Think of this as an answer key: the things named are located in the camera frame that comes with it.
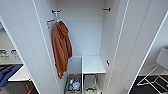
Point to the white round bottle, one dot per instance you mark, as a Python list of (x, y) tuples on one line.
[(76, 85)]

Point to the white clothes hanger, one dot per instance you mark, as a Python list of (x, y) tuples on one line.
[(56, 17)]

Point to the small black side hook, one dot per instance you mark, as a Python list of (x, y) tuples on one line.
[(107, 62)]

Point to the white wardrobe door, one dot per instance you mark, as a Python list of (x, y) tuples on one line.
[(23, 40), (140, 43)]

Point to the white table board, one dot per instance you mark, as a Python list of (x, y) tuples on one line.
[(21, 75)]

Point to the black wall hook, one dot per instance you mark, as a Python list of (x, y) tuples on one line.
[(106, 9), (56, 11)]

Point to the white wardrobe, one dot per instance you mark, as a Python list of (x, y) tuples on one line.
[(83, 30)]

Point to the orange hoodie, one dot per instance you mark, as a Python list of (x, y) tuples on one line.
[(61, 48)]

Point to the grey storage basket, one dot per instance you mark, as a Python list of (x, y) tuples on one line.
[(74, 85)]

